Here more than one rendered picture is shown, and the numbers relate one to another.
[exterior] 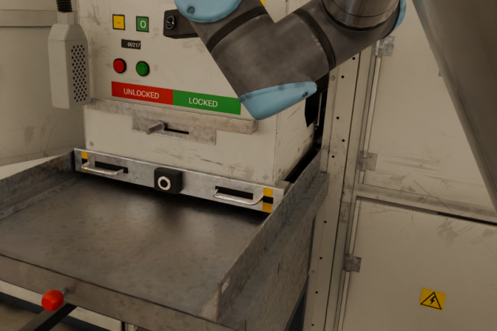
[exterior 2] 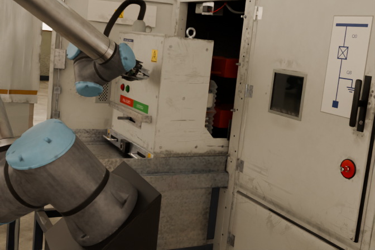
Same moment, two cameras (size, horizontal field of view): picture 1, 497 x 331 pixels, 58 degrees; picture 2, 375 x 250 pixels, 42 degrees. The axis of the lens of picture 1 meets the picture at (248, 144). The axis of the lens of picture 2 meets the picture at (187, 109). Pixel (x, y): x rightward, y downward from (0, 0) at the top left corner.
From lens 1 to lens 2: 147 cm
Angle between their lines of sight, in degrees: 41
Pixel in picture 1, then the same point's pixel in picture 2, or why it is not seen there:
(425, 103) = (263, 129)
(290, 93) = (81, 84)
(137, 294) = not seen: hidden behind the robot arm
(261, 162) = (150, 140)
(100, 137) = (115, 122)
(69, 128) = not seen: hidden behind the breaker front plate
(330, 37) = (97, 67)
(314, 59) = (92, 74)
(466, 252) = (277, 240)
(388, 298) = not seen: outside the picture
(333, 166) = (230, 168)
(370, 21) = (98, 61)
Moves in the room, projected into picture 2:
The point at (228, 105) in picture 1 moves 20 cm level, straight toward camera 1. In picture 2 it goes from (145, 109) to (109, 110)
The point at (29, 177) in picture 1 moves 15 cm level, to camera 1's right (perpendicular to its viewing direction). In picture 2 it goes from (78, 133) to (99, 139)
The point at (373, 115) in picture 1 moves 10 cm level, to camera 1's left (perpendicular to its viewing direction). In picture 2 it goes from (244, 135) to (224, 130)
